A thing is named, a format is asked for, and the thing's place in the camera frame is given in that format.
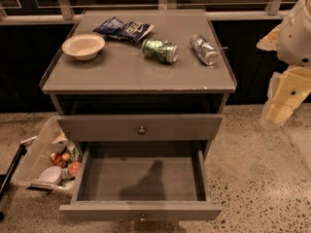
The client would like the grey drawer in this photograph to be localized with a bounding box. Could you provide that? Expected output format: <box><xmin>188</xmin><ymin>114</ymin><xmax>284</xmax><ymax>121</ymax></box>
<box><xmin>56</xmin><ymin>115</ymin><xmax>223</xmax><ymax>142</ymax></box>
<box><xmin>60</xmin><ymin>141</ymin><xmax>222</xmax><ymax>221</ymax></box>

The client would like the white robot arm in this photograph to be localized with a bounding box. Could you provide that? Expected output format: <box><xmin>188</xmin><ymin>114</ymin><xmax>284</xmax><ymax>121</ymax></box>
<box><xmin>257</xmin><ymin>0</ymin><xmax>311</xmax><ymax>128</ymax></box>

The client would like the grey drawer cabinet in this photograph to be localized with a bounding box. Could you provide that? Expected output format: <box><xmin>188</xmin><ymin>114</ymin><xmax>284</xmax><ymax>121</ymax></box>
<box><xmin>39</xmin><ymin>9</ymin><xmax>238</xmax><ymax>167</ymax></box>

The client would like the silver crushed can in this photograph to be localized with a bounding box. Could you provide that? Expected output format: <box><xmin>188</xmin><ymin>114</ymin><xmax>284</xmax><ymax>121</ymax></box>
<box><xmin>190</xmin><ymin>34</ymin><xmax>218</xmax><ymax>66</ymax></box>

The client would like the green soda can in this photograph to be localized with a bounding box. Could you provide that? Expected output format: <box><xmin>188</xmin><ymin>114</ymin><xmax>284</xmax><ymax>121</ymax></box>
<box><xmin>142</xmin><ymin>38</ymin><xmax>179</xmax><ymax>64</ymax></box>

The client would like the blue chip bag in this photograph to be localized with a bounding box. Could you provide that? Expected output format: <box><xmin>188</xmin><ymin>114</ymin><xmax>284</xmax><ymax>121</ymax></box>
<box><xmin>94</xmin><ymin>17</ymin><xmax>154</xmax><ymax>43</ymax></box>

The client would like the white paper bowl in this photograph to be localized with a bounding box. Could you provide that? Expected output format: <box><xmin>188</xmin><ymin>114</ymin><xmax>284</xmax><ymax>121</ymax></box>
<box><xmin>62</xmin><ymin>34</ymin><xmax>105</xmax><ymax>61</ymax></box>

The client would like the red apple in bin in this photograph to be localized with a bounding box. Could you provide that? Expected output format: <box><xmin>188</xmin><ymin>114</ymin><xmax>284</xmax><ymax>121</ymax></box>
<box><xmin>68</xmin><ymin>162</ymin><xmax>81</xmax><ymax>177</ymax></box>

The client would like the clear plastic storage bin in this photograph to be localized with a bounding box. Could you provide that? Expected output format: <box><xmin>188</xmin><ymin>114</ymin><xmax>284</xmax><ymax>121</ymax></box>
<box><xmin>13</xmin><ymin>116</ymin><xmax>83</xmax><ymax>194</ymax></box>

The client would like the white cup in bin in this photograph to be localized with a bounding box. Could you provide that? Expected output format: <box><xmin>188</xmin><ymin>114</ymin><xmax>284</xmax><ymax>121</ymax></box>
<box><xmin>39</xmin><ymin>166</ymin><xmax>61</xmax><ymax>184</ymax></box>

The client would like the metal railing with glass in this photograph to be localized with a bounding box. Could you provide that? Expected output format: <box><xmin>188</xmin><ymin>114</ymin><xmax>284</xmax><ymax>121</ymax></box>
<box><xmin>0</xmin><ymin>0</ymin><xmax>298</xmax><ymax>25</ymax></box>

